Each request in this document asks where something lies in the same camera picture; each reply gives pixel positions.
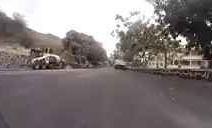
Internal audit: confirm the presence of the dark green tree clump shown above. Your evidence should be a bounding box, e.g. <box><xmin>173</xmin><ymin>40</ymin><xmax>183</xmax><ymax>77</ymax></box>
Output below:
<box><xmin>62</xmin><ymin>29</ymin><xmax>110</xmax><ymax>68</ymax></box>

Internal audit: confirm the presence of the grey asphalt road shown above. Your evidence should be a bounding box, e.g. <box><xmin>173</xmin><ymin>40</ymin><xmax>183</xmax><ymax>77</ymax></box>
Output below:
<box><xmin>0</xmin><ymin>66</ymin><xmax>212</xmax><ymax>128</ymax></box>

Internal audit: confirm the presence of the slender leafy tree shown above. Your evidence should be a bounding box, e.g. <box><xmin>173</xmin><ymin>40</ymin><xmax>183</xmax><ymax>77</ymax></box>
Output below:
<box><xmin>111</xmin><ymin>11</ymin><xmax>182</xmax><ymax>69</ymax></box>

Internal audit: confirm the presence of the construction vehicle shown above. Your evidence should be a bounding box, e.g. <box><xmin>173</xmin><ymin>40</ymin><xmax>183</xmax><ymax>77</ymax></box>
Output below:
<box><xmin>27</xmin><ymin>47</ymin><xmax>66</xmax><ymax>71</ymax></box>

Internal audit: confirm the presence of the pale building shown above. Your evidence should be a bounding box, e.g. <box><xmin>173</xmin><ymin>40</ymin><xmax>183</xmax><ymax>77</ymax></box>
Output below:
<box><xmin>147</xmin><ymin>49</ymin><xmax>211</xmax><ymax>70</ymax></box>

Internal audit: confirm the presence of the brush-covered hillside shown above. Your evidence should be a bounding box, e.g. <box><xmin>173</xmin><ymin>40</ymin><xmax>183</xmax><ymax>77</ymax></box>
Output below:
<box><xmin>0</xmin><ymin>9</ymin><xmax>66</xmax><ymax>56</ymax></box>

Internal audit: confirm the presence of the large dark tree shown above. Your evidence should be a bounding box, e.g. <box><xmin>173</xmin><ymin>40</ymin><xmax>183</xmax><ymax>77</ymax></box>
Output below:
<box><xmin>146</xmin><ymin>0</ymin><xmax>212</xmax><ymax>63</ymax></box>

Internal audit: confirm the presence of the low stone wall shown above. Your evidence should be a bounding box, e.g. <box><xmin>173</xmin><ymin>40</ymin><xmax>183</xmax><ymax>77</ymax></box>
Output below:
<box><xmin>126</xmin><ymin>66</ymin><xmax>212</xmax><ymax>83</ymax></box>

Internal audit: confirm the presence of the stone retaining wall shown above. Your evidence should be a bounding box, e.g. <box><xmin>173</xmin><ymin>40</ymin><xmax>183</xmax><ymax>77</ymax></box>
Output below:
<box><xmin>0</xmin><ymin>49</ymin><xmax>32</xmax><ymax>70</ymax></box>

